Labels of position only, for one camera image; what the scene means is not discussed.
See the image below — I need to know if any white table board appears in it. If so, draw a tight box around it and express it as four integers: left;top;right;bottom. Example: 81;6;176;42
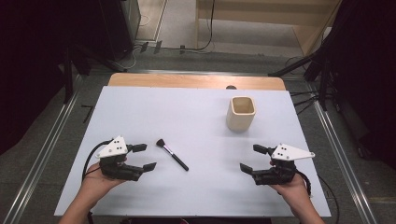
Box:
54;86;332;217

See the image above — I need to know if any person's right hand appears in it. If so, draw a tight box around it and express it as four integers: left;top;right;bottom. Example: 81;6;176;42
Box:
269;160;310;208

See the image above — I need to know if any thin black floor cable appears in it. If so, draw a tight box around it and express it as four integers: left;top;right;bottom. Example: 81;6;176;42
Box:
317;175;341;224

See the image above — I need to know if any dark curtain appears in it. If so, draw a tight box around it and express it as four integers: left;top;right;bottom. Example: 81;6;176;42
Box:
323;0;396;172
0;0;106;156

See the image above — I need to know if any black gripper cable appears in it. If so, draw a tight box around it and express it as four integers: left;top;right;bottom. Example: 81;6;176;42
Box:
295;169;313;198
81;139;114;183

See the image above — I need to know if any black makeup brush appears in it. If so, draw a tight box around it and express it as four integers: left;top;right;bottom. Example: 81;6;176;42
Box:
155;138;190;172

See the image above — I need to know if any beige square cup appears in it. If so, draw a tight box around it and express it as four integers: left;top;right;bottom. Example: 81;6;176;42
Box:
226;95;257;132

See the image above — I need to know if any black metal stand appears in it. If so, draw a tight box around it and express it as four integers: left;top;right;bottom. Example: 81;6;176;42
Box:
267;46;332;112
61;43;126;105

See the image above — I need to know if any bundle of black cables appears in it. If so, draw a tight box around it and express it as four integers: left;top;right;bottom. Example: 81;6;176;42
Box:
289;88;321;116

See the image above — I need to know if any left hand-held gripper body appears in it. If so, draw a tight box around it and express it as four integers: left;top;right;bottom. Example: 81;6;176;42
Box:
95;135;145;182

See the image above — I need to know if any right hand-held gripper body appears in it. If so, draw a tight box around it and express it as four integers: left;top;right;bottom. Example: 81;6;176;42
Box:
252;143;316;187

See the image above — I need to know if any aluminium floor rail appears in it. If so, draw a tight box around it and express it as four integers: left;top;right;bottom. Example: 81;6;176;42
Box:
2;90;80;224
312;100;378;224

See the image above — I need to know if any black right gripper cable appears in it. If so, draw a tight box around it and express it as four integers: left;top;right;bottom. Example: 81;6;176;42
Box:
295;169;313;198

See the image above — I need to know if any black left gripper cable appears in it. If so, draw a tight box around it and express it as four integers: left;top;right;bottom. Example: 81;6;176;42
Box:
81;139;114;183

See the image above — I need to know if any black cabinet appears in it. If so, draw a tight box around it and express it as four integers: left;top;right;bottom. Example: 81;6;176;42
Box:
98;0;142;62

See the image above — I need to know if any black hex key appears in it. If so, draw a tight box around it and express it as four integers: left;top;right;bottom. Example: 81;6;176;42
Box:
80;105;94;124

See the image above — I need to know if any light wooden shelf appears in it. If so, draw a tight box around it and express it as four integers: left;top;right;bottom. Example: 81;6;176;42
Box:
194;0;344;58

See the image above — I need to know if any white floor cable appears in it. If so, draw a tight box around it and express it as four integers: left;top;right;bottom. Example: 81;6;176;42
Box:
121;46;140;70

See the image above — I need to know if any person's left hand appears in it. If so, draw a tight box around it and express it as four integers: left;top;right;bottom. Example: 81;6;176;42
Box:
81;162;127;202

